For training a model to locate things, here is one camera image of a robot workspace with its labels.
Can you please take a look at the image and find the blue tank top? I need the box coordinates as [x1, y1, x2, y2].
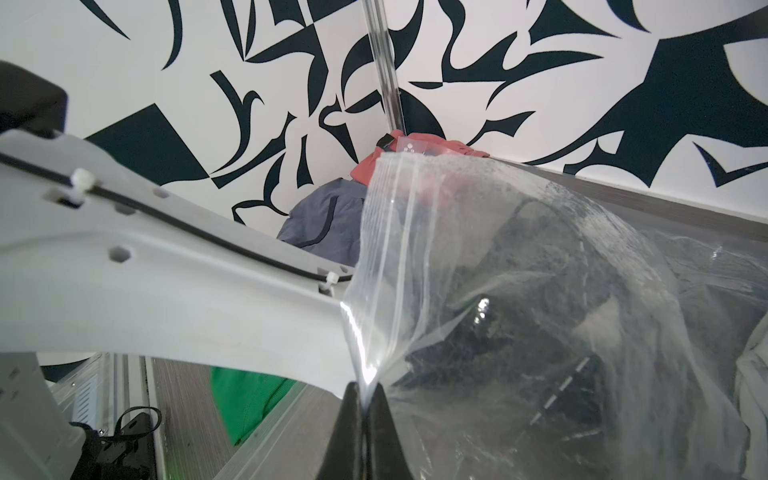
[277, 179, 367, 267]

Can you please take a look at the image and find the clear plastic vacuum bag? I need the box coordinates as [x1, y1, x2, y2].
[215, 134, 768, 480]

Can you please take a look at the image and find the green garment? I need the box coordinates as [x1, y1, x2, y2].
[211, 367, 296, 446]

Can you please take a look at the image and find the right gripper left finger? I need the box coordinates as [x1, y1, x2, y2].
[316, 382, 364, 480]

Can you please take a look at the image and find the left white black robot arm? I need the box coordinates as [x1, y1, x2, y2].
[1, 62, 361, 479]

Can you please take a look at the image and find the black white striped shirt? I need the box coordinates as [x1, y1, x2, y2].
[735, 315, 767, 480]

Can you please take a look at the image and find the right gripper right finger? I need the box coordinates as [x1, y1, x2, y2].
[362, 385, 413, 480]

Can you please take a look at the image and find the red tank top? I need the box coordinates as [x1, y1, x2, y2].
[350, 130, 490, 186]

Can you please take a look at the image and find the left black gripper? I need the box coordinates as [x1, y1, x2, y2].
[407, 200, 606, 479]

